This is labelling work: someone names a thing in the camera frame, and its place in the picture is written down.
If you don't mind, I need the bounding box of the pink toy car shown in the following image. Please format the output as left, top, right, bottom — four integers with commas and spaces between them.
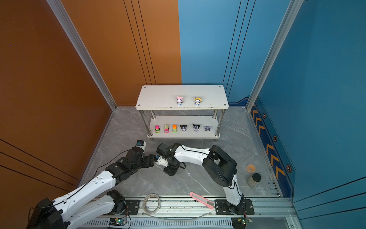
164, 125, 170, 133

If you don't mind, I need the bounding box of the pink green toy truck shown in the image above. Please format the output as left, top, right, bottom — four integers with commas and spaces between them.
155, 125, 161, 134

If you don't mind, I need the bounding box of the black purple figurine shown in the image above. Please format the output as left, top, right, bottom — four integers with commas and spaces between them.
180, 125, 187, 132
193, 124, 201, 132

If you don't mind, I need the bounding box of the pink small figurine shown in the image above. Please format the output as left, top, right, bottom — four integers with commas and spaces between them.
176, 96, 183, 106

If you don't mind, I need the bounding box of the yellow small figurine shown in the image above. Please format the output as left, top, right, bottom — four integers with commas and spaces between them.
194, 97, 202, 106

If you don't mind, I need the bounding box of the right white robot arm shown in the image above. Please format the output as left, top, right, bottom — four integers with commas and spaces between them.
156, 143, 245, 215

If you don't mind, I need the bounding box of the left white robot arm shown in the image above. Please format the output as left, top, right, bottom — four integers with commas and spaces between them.
27, 146, 156, 229

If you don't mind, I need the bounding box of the white two-tier shelf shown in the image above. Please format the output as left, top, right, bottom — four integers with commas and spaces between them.
135, 85, 229, 140

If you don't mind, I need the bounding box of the clear coiled tube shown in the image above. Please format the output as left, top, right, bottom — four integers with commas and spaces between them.
141, 193, 214, 221

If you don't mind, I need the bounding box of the pink utility knife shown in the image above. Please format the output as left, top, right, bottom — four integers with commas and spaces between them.
189, 192, 214, 210

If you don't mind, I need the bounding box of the left green circuit board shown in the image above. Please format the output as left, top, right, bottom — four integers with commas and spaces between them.
108, 218, 127, 227

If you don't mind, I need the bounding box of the green circuit board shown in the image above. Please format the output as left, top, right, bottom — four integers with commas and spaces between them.
231, 218, 252, 229
108, 218, 127, 227

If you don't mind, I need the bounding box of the orange tape roll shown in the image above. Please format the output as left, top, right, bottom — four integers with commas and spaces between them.
246, 164, 256, 174

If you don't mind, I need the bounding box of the black round cap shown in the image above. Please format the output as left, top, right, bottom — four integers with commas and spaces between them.
246, 173, 262, 187

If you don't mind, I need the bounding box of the right green circuit board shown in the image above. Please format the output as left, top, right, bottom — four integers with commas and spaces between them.
231, 218, 252, 229

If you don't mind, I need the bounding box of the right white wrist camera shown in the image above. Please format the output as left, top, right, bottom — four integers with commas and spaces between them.
154, 156, 168, 167

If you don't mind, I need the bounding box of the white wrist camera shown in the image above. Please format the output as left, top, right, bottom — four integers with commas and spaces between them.
154, 156, 168, 167
135, 140, 146, 150

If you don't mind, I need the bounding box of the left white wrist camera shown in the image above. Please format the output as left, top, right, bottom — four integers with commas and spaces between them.
135, 140, 146, 150

